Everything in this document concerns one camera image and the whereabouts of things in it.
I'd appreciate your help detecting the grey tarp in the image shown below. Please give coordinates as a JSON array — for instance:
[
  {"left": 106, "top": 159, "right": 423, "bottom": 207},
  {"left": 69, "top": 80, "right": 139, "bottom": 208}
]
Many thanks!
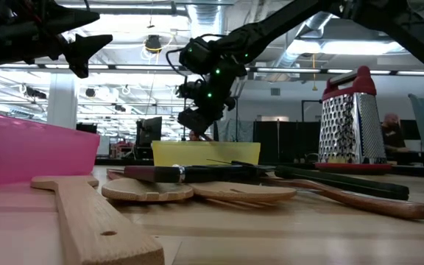
[{"left": 213, "top": 118, "right": 255, "bottom": 143}]

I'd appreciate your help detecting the black metal table frame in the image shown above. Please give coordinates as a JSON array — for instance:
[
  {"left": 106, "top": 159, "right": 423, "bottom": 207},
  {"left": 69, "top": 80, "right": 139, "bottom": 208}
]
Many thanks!
[{"left": 93, "top": 157, "right": 424, "bottom": 178}]

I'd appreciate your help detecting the pink plastic bin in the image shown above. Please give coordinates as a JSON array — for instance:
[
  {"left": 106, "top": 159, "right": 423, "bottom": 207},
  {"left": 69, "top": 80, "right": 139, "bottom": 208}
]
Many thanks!
[{"left": 0, "top": 110, "right": 102, "bottom": 188}]

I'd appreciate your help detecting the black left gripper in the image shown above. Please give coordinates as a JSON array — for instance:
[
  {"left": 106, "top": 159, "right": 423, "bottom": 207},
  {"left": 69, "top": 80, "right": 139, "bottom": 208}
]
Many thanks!
[{"left": 0, "top": 0, "right": 114, "bottom": 80}]

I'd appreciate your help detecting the black partition panel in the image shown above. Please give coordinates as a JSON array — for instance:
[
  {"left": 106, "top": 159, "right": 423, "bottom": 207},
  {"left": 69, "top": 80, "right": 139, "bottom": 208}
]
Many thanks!
[{"left": 252, "top": 120, "right": 322, "bottom": 165}]

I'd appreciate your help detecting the black-handled steel knife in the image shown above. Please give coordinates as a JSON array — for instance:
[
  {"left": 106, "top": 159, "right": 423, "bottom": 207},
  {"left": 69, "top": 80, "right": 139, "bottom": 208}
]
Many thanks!
[{"left": 182, "top": 160, "right": 276, "bottom": 184}]

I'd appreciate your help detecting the long ceiling light bar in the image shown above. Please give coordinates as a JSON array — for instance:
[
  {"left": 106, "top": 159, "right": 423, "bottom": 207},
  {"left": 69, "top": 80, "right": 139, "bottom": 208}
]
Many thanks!
[{"left": 0, "top": 63, "right": 424, "bottom": 77}]

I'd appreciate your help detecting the white building column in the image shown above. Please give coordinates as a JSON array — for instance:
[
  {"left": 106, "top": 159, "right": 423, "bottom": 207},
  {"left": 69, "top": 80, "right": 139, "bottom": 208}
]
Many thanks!
[{"left": 46, "top": 72, "right": 79, "bottom": 130}]

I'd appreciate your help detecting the plain wooden spatula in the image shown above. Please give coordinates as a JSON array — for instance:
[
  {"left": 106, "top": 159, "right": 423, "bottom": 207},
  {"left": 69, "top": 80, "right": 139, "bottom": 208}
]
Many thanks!
[{"left": 30, "top": 175, "right": 166, "bottom": 265}]

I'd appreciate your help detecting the wooden slotted spoon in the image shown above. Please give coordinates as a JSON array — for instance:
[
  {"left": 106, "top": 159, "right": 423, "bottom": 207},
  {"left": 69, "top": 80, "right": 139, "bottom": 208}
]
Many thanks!
[{"left": 188, "top": 180, "right": 298, "bottom": 204}]

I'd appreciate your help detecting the dark-bladed black-handled knife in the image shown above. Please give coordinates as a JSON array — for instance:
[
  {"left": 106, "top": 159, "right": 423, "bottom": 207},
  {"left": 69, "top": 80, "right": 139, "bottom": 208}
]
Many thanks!
[{"left": 273, "top": 165, "right": 411, "bottom": 202}]

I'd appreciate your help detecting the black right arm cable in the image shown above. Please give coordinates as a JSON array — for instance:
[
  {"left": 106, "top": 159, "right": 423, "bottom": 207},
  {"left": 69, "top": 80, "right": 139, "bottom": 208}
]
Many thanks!
[{"left": 165, "top": 46, "right": 188, "bottom": 79}]

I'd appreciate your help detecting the silver spiral air duct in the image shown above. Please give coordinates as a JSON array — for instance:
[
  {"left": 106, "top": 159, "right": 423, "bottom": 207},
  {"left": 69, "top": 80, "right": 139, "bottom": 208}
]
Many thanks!
[
  {"left": 185, "top": 0, "right": 228, "bottom": 38},
  {"left": 270, "top": 10, "right": 334, "bottom": 73}
]

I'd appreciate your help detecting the ceiling cord reel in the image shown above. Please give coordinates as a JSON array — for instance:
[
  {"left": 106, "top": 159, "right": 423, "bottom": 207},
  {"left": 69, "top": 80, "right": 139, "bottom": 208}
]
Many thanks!
[{"left": 144, "top": 34, "right": 163, "bottom": 55}]

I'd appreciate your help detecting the dark wooden spoon metal tip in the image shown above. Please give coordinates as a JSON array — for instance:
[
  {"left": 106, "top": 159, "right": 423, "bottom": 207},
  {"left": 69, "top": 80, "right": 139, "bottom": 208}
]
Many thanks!
[
  {"left": 261, "top": 177, "right": 424, "bottom": 221},
  {"left": 123, "top": 165, "right": 186, "bottom": 184}
]

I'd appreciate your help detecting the yellow hanging pendant cord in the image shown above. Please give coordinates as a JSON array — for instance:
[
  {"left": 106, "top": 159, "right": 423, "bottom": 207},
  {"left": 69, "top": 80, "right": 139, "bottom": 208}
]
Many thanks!
[{"left": 310, "top": 53, "right": 319, "bottom": 92}]

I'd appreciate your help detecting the yellow plastic bin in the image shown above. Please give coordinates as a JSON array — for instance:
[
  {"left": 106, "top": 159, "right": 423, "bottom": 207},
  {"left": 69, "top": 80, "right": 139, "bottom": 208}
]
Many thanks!
[{"left": 151, "top": 140, "right": 262, "bottom": 167}]

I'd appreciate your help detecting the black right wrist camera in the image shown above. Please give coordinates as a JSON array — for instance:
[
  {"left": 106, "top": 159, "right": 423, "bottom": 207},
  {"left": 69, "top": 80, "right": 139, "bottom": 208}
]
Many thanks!
[{"left": 178, "top": 35, "right": 217, "bottom": 75}]

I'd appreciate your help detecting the steel box grater red trim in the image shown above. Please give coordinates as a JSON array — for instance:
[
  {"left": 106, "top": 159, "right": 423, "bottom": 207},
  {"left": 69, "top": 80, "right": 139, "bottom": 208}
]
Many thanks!
[{"left": 314, "top": 65, "right": 393, "bottom": 175}]

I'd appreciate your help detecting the dark computer monitor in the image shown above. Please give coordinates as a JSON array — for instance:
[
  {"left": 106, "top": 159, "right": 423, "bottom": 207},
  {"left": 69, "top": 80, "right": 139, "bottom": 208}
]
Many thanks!
[{"left": 134, "top": 116, "right": 163, "bottom": 160}]

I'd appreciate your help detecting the wooden spork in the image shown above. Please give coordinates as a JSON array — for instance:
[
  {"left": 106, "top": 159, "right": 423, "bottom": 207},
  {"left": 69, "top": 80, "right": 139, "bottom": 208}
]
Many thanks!
[{"left": 101, "top": 177, "right": 195, "bottom": 202}]

